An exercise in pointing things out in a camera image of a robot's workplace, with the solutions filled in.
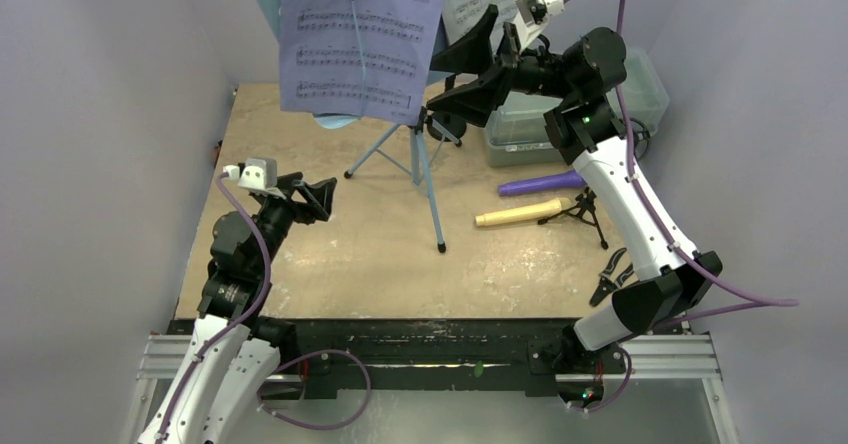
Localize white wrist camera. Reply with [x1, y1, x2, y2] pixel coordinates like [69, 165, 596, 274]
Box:
[511, 0, 565, 50]
[223, 158, 277, 195]

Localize translucent green storage box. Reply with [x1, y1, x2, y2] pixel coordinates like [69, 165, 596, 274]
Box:
[484, 47, 670, 168]

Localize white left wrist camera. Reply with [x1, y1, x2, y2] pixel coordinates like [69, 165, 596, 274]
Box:
[223, 158, 277, 195]

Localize light blue music stand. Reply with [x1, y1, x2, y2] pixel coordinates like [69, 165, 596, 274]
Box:
[255, 0, 462, 254]

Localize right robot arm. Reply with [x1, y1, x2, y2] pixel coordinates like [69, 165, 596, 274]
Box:
[427, 5, 723, 371]

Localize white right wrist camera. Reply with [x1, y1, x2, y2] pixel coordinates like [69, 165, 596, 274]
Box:
[511, 0, 565, 50]

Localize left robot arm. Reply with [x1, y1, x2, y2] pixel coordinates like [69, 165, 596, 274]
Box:
[138, 166, 337, 443]

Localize black pliers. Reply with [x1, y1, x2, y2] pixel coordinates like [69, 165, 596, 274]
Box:
[588, 247, 634, 307]

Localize black tripod microphone stand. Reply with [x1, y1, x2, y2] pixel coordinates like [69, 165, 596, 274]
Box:
[537, 186, 609, 250]

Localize purple microphone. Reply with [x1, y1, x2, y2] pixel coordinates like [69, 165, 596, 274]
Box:
[497, 170, 586, 197]

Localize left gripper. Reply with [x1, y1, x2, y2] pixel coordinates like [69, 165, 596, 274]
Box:
[252, 172, 334, 274]

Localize purple sheet music page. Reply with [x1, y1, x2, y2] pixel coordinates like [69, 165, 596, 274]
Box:
[278, 0, 445, 125]

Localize black mounting rail base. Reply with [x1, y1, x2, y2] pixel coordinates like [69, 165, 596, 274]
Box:
[251, 317, 626, 403]

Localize cream recorder flute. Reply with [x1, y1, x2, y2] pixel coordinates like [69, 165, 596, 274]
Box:
[474, 198, 572, 228]

